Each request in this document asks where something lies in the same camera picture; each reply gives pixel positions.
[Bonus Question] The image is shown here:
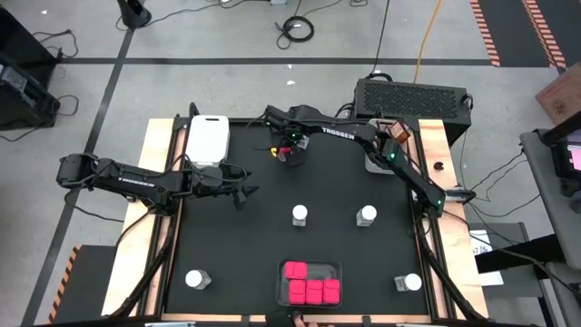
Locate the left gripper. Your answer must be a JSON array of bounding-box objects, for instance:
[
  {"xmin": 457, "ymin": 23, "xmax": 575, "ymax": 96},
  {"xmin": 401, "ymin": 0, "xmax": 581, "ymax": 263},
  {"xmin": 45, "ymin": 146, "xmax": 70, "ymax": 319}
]
[{"xmin": 188, "ymin": 161, "xmax": 261, "ymax": 212}]

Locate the pink block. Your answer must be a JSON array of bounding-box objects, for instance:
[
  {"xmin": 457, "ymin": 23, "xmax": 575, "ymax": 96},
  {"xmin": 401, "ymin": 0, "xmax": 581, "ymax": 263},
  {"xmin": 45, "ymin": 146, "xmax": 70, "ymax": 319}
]
[{"xmin": 283, "ymin": 261, "xmax": 309, "ymax": 280}]

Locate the brown taco seasoning packet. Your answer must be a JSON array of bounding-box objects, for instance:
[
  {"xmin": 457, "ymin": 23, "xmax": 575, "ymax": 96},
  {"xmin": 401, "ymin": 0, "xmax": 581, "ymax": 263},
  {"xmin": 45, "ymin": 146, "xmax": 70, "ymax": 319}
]
[{"xmin": 388, "ymin": 120, "xmax": 412, "ymax": 144}]

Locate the clear plastic bin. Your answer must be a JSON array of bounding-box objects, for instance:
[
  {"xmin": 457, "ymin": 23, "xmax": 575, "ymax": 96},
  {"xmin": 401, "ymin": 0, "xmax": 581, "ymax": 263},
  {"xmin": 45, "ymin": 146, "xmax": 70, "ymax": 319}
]
[{"xmin": 275, "ymin": 258, "xmax": 343, "ymax": 309}]

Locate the person's forearm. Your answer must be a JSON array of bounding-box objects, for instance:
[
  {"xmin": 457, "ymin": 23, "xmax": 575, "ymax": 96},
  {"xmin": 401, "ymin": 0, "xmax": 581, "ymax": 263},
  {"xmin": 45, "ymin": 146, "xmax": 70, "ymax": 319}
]
[{"xmin": 265, "ymin": 308, "xmax": 296, "ymax": 327}]

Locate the white plastic bin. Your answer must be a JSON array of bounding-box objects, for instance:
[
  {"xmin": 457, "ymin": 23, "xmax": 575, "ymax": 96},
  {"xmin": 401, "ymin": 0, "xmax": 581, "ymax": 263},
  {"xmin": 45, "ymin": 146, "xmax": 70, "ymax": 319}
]
[
  {"xmin": 365, "ymin": 118, "xmax": 409, "ymax": 176},
  {"xmin": 184, "ymin": 114, "xmax": 231, "ymax": 168}
]

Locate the black perforated computer case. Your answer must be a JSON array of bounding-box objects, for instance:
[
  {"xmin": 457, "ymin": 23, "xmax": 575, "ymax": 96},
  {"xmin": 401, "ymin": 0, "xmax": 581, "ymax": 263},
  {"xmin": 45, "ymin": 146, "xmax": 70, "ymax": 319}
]
[{"xmin": 352, "ymin": 77, "xmax": 473, "ymax": 146}]

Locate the person's hand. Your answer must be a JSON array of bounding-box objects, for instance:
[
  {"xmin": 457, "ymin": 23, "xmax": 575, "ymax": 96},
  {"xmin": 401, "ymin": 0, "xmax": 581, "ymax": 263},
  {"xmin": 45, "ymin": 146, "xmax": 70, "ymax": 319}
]
[{"xmin": 290, "ymin": 312, "xmax": 335, "ymax": 327}]

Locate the black hazard-striped floor mat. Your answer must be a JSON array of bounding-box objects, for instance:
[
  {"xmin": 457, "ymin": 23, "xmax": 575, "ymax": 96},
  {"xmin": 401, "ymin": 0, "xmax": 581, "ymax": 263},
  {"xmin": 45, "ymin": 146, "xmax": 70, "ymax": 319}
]
[
  {"xmin": 520, "ymin": 0, "xmax": 581, "ymax": 70},
  {"xmin": 468, "ymin": 0, "xmax": 553, "ymax": 68},
  {"xmin": 47, "ymin": 244, "xmax": 118, "ymax": 325}
]

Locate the black stand base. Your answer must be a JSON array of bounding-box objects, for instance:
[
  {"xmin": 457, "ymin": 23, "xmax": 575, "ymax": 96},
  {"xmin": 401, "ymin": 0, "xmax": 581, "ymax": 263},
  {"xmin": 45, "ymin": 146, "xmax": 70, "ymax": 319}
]
[{"xmin": 115, "ymin": 0, "xmax": 153, "ymax": 30}]

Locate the white paper sheet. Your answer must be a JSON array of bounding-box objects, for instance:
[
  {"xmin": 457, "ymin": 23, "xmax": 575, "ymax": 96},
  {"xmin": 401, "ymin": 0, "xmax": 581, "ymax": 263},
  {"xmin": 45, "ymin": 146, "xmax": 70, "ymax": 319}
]
[{"xmin": 468, "ymin": 229, "xmax": 506, "ymax": 288}]

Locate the black equipment case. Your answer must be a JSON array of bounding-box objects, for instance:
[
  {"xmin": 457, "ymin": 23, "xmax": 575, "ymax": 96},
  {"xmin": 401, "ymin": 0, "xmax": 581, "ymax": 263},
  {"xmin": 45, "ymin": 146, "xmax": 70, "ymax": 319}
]
[
  {"xmin": 0, "ymin": 6, "xmax": 63, "ymax": 87},
  {"xmin": 0, "ymin": 52, "xmax": 62, "ymax": 133}
]

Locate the grey cart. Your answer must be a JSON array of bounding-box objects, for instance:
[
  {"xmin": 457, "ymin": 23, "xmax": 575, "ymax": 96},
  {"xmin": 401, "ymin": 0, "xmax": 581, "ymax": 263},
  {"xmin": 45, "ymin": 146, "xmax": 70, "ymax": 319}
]
[{"xmin": 518, "ymin": 127, "xmax": 581, "ymax": 327}]

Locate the brown cardboard box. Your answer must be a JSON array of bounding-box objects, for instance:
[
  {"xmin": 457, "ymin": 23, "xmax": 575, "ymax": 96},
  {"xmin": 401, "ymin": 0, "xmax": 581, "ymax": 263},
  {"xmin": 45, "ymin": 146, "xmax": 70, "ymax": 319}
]
[{"xmin": 534, "ymin": 62, "xmax": 581, "ymax": 126}]

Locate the black monitor pink screen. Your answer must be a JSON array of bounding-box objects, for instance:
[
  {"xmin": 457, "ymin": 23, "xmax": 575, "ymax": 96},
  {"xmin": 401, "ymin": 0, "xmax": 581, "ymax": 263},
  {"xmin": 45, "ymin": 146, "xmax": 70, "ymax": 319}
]
[{"xmin": 550, "ymin": 135, "xmax": 581, "ymax": 181}]

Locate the coiled black cable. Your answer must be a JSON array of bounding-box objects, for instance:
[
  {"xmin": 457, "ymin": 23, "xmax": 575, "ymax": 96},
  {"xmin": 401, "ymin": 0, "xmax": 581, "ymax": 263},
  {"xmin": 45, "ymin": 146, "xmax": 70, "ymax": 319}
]
[{"xmin": 273, "ymin": 15, "xmax": 316, "ymax": 51}]

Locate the black aluminium table frame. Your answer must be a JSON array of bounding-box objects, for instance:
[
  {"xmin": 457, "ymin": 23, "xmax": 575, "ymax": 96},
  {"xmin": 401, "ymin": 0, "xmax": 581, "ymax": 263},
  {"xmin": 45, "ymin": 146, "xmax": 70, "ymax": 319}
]
[{"xmin": 102, "ymin": 103, "xmax": 490, "ymax": 327}]

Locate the black computer cable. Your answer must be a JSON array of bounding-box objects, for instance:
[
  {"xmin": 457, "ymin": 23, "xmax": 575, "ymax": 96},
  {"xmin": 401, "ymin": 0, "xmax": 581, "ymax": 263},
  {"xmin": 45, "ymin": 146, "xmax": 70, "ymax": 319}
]
[{"xmin": 365, "ymin": 0, "xmax": 391, "ymax": 82}]

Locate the yellow floor cable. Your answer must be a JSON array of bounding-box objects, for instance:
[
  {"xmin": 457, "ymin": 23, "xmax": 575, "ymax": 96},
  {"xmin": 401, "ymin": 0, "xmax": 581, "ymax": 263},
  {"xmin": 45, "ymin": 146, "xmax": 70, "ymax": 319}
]
[{"xmin": 412, "ymin": 0, "xmax": 444, "ymax": 84}]

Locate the black stand cable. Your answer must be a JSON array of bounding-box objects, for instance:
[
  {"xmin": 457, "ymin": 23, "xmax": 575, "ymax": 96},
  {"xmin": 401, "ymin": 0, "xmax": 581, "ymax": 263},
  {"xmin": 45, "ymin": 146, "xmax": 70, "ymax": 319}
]
[{"xmin": 149, "ymin": 0, "xmax": 231, "ymax": 24}]

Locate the black floor cable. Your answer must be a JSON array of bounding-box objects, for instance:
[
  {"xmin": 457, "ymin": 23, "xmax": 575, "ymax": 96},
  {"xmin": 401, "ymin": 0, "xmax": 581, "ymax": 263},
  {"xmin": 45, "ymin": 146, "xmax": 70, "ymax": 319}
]
[
  {"xmin": 31, "ymin": 29, "xmax": 79, "ymax": 60},
  {"xmin": 0, "ymin": 94, "xmax": 81, "ymax": 143}
]

